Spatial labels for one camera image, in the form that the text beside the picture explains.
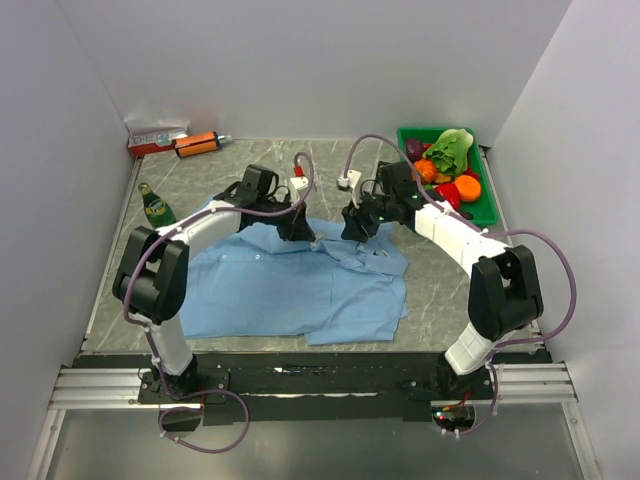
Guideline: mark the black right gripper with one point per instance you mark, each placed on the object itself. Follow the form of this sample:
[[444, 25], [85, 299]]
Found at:
[[353, 219]]

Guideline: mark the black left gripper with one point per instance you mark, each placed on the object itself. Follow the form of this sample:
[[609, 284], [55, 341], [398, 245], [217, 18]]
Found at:
[[295, 227]]

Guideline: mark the light blue shirt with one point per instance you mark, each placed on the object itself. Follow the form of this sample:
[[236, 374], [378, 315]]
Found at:
[[255, 284]]

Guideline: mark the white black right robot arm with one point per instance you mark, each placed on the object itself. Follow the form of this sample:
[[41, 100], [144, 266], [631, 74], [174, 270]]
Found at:
[[504, 290]]

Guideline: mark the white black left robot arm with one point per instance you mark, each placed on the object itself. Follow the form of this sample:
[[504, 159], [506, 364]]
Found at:
[[151, 280]]

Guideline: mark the orange toy pumpkin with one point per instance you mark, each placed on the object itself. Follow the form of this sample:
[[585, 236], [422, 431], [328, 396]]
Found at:
[[426, 171]]

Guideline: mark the purple toy onion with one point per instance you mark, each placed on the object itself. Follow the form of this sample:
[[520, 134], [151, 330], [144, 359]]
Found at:
[[414, 149]]

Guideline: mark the yellow toy corn piece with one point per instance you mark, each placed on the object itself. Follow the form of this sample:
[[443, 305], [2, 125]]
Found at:
[[442, 178]]

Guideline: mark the red toy bell pepper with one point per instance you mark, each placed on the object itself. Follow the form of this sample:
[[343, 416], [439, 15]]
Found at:
[[450, 193]]

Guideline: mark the orange toy carrot slice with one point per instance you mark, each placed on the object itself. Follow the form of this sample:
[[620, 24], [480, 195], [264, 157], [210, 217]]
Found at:
[[469, 188]]

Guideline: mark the green toy lettuce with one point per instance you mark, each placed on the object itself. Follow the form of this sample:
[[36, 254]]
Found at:
[[449, 152]]

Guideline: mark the green plastic tray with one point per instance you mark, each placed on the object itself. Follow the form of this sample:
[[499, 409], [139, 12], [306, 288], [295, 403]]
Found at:
[[484, 210]]

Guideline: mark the orange black tube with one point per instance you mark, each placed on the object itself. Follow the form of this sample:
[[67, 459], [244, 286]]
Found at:
[[199, 144]]

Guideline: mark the green glass bottle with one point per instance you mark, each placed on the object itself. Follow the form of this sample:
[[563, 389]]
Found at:
[[157, 211]]

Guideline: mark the red white carton box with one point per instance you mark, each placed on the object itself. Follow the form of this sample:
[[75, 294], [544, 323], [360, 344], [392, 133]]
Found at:
[[148, 139]]

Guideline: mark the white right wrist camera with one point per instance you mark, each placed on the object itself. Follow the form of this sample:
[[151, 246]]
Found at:
[[351, 183]]

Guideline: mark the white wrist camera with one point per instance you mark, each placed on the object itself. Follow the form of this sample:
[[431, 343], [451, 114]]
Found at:
[[298, 186], [351, 183]]

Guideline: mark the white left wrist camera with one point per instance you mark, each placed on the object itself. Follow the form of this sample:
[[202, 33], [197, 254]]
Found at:
[[298, 186]]

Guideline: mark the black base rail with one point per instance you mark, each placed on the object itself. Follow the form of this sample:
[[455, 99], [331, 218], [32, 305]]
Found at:
[[234, 387]]

